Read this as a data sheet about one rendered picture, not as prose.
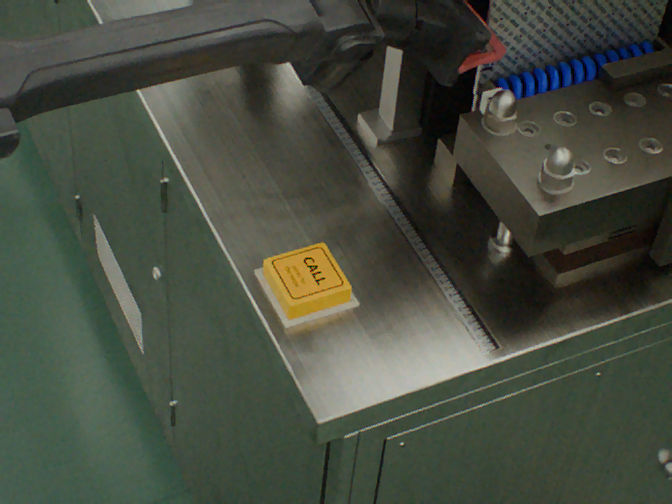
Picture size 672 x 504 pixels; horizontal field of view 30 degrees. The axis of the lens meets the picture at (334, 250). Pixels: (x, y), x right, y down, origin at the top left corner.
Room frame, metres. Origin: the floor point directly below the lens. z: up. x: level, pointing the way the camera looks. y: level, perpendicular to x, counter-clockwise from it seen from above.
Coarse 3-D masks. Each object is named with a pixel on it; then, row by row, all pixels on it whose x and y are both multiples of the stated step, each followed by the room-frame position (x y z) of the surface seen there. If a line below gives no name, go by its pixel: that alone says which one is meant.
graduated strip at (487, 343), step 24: (312, 96) 1.19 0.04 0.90; (336, 120) 1.15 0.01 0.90; (360, 144) 1.11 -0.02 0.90; (360, 168) 1.07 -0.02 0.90; (384, 192) 1.03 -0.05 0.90; (408, 216) 1.00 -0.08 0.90; (408, 240) 0.96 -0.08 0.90; (432, 264) 0.93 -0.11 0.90; (456, 288) 0.90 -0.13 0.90; (456, 312) 0.87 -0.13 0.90; (480, 336) 0.84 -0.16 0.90
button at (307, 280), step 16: (288, 256) 0.90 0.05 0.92; (304, 256) 0.90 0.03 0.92; (320, 256) 0.90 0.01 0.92; (272, 272) 0.88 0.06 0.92; (288, 272) 0.88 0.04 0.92; (304, 272) 0.88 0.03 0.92; (320, 272) 0.88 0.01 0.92; (336, 272) 0.88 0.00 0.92; (272, 288) 0.87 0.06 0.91; (288, 288) 0.85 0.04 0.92; (304, 288) 0.86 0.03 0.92; (320, 288) 0.86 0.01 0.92; (336, 288) 0.86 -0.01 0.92; (288, 304) 0.84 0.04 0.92; (304, 304) 0.84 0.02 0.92; (320, 304) 0.85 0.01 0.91; (336, 304) 0.86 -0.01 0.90
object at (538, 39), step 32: (512, 0) 1.09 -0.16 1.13; (544, 0) 1.11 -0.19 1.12; (576, 0) 1.13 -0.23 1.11; (608, 0) 1.15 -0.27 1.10; (640, 0) 1.17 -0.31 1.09; (512, 32) 1.10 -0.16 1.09; (544, 32) 1.12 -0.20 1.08; (576, 32) 1.14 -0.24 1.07; (608, 32) 1.16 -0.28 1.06; (640, 32) 1.18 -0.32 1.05; (512, 64) 1.10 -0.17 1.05; (544, 64) 1.12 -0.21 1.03
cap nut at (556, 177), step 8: (552, 152) 0.94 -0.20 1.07; (560, 152) 0.93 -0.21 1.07; (568, 152) 0.93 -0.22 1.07; (552, 160) 0.93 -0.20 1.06; (560, 160) 0.93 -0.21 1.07; (568, 160) 0.93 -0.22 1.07; (544, 168) 0.93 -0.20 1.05; (552, 168) 0.93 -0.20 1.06; (560, 168) 0.92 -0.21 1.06; (568, 168) 0.93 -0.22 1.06; (544, 176) 0.93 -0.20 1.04; (552, 176) 0.92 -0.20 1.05; (560, 176) 0.92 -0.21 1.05; (568, 176) 0.93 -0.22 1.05; (544, 184) 0.93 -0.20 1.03; (552, 184) 0.92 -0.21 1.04; (560, 184) 0.92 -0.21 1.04; (568, 184) 0.93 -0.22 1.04; (552, 192) 0.92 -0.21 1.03; (560, 192) 0.92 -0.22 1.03; (568, 192) 0.92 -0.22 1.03
